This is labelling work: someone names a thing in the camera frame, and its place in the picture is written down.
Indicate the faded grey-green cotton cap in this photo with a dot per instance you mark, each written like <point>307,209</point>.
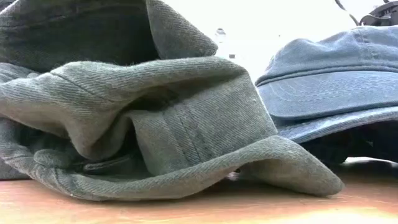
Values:
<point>202,124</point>

